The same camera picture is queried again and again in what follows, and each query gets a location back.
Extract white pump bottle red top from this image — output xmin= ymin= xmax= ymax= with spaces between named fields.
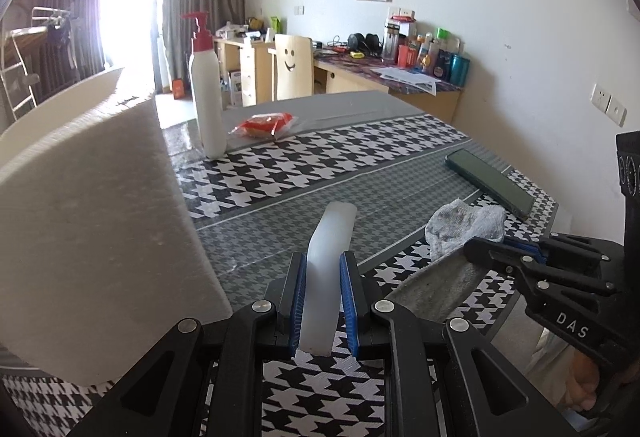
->
xmin=181 ymin=10 xmax=229 ymax=160

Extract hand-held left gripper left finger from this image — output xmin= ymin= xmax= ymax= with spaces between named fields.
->
xmin=67 ymin=252 xmax=307 ymax=437

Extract glass balcony door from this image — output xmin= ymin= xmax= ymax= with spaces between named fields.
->
xmin=97 ymin=0 xmax=172 ymax=94

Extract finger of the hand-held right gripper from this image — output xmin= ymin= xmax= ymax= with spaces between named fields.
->
xmin=462 ymin=236 xmax=617 ymax=319
xmin=501 ymin=233 xmax=614 ymax=271

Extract white papers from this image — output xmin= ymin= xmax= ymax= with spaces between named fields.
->
xmin=378 ymin=66 xmax=437 ymax=97

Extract white double wall socket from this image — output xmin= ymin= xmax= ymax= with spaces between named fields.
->
xmin=591 ymin=83 xmax=629 ymax=127

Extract translucent plastic strip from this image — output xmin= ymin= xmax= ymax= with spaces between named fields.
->
xmin=297 ymin=200 xmax=358 ymax=356

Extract red snack packet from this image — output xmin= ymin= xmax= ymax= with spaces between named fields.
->
xmin=228 ymin=112 xmax=299 ymax=140

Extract dark hanging clothes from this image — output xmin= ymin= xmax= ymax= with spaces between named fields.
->
xmin=47 ymin=14 xmax=81 ymax=73

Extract dark green phone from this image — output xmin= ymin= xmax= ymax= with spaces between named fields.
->
xmin=444 ymin=148 xmax=536 ymax=220

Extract wooden chair with smiley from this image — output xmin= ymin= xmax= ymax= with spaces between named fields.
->
xmin=272 ymin=34 xmax=316 ymax=102

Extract grey felt cloth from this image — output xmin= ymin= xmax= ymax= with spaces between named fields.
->
xmin=386 ymin=253 xmax=489 ymax=324

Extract small metal bunk bed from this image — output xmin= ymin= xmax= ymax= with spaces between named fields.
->
xmin=0 ymin=6 xmax=82 ymax=119

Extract grey white sock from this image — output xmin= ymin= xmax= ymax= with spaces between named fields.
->
xmin=424 ymin=198 xmax=507 ymax=263

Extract black headphones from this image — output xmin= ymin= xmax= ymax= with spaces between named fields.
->
xmin=348 ymin=32 xmax=384 ymax=53

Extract white foam box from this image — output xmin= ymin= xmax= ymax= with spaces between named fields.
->
xmin=0 ymin=67 xmax=233 ymax=385

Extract white carton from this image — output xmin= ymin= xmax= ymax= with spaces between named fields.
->
xmin=228 ymin=69 xmax=246 ymax=107

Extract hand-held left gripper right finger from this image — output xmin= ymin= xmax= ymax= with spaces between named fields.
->
xmin=339 ymin=251 xmax=576 ymax=437

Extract person's right hand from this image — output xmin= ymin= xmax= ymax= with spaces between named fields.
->
xmin=564 ymin=349 xmax=602 ymax=412

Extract row of toiletry bottles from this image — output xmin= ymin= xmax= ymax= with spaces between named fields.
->
xmin=397 ymin=27 xmax=471 ymax=84

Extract steel thermos bottle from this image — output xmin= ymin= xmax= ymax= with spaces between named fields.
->
xmin=382 ymin=20 xmax=402 ymax=64

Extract wooden desk with patterned top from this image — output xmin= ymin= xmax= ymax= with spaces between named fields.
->
xmin=311 ymin=50 xmax=465 ymax=124

